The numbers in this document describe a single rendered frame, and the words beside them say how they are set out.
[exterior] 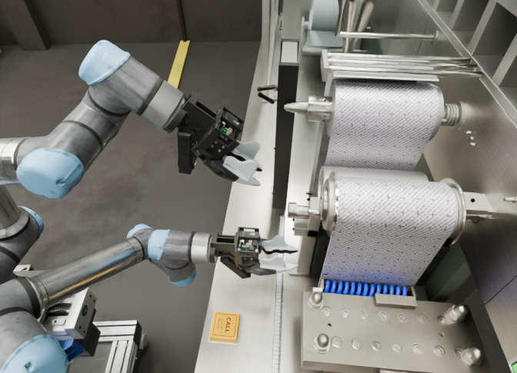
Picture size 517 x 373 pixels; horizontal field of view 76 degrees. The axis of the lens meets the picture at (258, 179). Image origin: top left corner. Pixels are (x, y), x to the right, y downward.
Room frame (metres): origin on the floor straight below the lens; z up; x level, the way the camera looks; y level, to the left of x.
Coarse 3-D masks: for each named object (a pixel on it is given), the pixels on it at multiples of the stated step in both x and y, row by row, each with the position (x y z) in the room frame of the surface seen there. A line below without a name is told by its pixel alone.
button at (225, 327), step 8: (216, 312) 0.38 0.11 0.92; (224, 312) 0.38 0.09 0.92; (216, 320) 0.36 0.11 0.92; (224, 320) 0.36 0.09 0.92; (232, 320) 0.36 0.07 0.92; (216, 328) 0.33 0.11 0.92; (224, 328) 0.33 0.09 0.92; (232, 328) 0.33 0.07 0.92; (216, 336) 0.32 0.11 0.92; (224, 336) 0.31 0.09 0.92; (232, 336) 0.31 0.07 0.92
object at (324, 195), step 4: (324, 188) 0.50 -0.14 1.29; (320, 192) 0.52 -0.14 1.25; (324, 192) 0.48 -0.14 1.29; (320, 196) 0.51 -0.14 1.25; (324, 196) 0.47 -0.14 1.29; (328, 196) 0.47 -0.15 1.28; (320, 200) 0.50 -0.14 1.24; (324, 200) 0.47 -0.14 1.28; (328, 200) 0.47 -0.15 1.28; (320, 204) 0.49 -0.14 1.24; (324, 204) 0.46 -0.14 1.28; (320, 208) 0.48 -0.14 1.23; (324, 208) 0.45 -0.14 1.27; (324, 212) 0.45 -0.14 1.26; (320, 216) 0.46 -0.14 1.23; (324, 216) 0.45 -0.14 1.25
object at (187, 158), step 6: (180, 132) 0.48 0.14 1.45; (186, 132) 0.48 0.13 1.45; (180, 138) 0.47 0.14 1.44; (186, 138) 0.47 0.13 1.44; (180, 144) 0.47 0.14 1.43; (186, 144) 0.47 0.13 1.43; (180, 150) 0.47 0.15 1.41; (186, 150) 0.47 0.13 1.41; (180, 156) 0.48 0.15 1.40; (186, 156) 0.47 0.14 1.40; (192, 156) 0.49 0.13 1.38; (180, 162) 0.48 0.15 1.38; (186, 162) 0.48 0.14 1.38; (192, 162) 0.49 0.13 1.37; (180, 168) 0.48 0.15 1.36; (186, 168) 0.48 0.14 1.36; (192, 168) 0.49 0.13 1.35
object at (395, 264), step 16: (336, 240) 0.42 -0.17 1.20; (336, 256) 0.42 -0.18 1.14; (352, 256) 0.41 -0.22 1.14; (368, 256) 0.41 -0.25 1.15; (384, 256) 0.41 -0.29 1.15; (400, 256) 0.41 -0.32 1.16; (416, 256) 0.40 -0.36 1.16; (432, 256) 0.40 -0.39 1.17; (336, 272) 0.42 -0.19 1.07; (352, 272) 0.41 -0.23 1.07; (368, 272) 0.41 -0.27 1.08; (384, 272) 0.41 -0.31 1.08; (400, 272) 0.40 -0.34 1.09; (416, 272) 0.40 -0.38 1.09
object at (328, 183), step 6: (330, 180) 0.51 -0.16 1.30; (324, 186) 0.54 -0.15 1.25; (330, 186) 0.48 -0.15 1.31; (330, 192) 0.47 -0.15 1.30; (330, 198) 0.46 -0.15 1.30; (456, 198) 0.45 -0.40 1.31; (330, 204) 0.45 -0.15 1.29; (456, 204) 0.44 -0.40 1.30; (330, 210) 0.44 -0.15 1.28; (456, 210) 0.43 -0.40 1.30; (330, 216) 0.43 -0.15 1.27; (456, 216) 0.42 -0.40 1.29; (324, 222) 0.45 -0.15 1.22; (330, 222) 0.43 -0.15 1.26; (456, 222) 0.41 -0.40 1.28; (324, 228) 0.44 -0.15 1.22; (450, 234) 0.40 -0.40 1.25
